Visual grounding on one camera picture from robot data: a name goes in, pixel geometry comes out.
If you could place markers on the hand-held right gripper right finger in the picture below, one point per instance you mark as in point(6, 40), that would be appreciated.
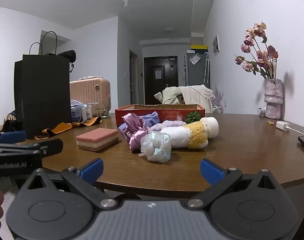
point(212, 171)

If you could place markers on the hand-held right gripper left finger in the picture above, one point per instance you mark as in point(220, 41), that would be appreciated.
point(91, 170)

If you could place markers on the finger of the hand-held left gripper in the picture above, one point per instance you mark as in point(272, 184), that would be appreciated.
point(50, 146)
point(13, 136)

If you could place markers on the pink layered sponge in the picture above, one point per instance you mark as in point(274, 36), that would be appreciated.
point(96, 137)

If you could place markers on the white yellow knitted plush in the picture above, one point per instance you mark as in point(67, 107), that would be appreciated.
point(192, 136)

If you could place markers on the purple satin scrunchie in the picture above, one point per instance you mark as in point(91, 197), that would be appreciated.
point(134, 130)

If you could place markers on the iridescent sheer scrunchie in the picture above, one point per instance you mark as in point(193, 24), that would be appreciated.
point(155, 146)

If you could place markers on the lavender plush headband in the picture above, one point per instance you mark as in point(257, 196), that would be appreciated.
point(170, 125)

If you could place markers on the red cardboard box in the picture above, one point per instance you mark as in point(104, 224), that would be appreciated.
point(167, 112)

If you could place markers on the dark patterned cloth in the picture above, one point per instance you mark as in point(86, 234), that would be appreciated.
point(9, 120)

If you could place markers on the blue white tissue pack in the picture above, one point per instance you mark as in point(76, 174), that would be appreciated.
point(76, 113)

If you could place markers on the small white spray bottle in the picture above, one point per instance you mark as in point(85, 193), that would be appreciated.
point(88, 113)

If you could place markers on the black paper bag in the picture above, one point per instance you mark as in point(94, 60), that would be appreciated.
point(41, 95)

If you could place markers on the clear glass cup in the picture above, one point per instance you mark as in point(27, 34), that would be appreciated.
point(101, 111)

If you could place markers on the pink ribbed suitcase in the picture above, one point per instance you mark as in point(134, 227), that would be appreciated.
point(90, 91)

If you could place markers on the beige jacket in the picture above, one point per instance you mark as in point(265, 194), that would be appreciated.
point(194, 93)

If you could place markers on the white charger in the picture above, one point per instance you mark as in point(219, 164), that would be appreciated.
point(283, 125)

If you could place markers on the black knit cloth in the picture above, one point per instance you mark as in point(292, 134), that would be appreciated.
point(66, 55)

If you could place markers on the lavender textured vase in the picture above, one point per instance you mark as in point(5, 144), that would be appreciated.
point(273, 97)

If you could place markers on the grey refrigerator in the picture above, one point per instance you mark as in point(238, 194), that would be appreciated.
point(194, 75)

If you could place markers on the dark entrance door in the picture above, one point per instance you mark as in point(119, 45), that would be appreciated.
point(167, 80)

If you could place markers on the grey interior door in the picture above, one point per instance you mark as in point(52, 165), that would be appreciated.
point(132, 75)

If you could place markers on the white hanging umbrella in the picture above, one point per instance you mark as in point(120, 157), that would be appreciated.
point(206, 67)

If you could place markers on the white paper notice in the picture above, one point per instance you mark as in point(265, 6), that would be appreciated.
point(158, 73)

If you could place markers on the clear plastic bag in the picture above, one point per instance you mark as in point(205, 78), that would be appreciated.
point(194, 59)

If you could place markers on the yellow box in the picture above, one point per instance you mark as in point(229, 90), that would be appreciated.
point(199, 47)

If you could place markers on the dried pink roses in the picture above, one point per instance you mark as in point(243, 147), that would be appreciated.
point(260, 55)

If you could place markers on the white ceiling sensor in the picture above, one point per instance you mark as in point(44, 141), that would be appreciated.
point(126, 3)

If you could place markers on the purple wall decoration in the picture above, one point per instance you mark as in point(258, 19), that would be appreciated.
point(218, 96)

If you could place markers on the wall picture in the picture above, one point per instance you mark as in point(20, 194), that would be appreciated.
point(216, 45)

